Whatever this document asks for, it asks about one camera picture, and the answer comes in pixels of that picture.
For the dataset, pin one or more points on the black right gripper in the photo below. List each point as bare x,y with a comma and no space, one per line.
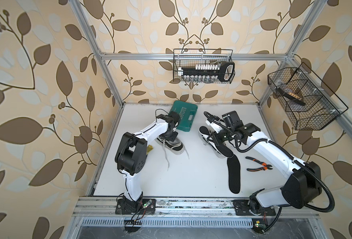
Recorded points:
219,141

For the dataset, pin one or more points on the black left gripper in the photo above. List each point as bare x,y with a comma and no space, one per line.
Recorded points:
172,139

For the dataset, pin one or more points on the black white sneaker with laces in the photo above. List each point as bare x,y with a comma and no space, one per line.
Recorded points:
176,147

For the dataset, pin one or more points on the black insole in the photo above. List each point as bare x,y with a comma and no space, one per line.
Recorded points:
221,149
234,174

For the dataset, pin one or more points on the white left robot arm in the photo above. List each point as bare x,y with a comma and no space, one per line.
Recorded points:
131,157

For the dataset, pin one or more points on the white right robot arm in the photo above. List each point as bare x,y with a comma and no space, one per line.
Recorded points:
303,186

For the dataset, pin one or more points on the black insole on table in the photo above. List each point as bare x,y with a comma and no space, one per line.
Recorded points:
234,174

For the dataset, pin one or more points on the green plastic tool case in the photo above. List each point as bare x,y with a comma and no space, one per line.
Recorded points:
187,112

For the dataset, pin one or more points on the black socket bit holder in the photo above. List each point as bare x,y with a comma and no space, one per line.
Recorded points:
220,73

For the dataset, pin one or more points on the brush in right basket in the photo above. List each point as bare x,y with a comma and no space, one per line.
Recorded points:
289,97

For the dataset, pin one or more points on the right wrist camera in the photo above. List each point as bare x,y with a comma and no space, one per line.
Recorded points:
232,120

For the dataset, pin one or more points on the back wire basket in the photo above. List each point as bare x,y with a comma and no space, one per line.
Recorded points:
189,57

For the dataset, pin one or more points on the wire basket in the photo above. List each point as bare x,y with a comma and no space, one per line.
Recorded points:
323,105
189,57

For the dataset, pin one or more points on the right wire basket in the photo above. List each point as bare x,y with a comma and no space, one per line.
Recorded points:
323,105

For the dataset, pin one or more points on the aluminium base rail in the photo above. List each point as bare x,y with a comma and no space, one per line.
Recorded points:
172,213

